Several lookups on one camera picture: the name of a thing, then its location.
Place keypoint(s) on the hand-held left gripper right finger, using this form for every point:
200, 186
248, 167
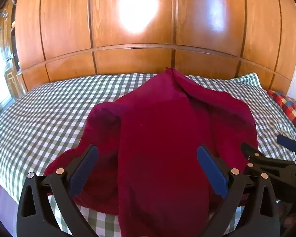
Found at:
211, 169

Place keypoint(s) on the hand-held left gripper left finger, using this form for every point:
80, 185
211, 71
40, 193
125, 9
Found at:
85, 164

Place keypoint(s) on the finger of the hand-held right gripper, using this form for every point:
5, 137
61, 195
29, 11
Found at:
288, 143
254, 156

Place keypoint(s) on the dark red sweater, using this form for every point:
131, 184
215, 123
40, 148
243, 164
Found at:
157, 128

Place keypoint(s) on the multicoloured checked pillow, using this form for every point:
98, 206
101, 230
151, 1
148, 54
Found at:
291, 111

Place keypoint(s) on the green checkered bed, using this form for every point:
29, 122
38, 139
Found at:
51, 108

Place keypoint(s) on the purple bed cover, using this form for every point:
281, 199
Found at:
0, 197

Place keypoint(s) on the wooden panelled door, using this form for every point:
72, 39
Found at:
11, 79

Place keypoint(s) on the wooden wardrobe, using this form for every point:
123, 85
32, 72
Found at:
138, 17

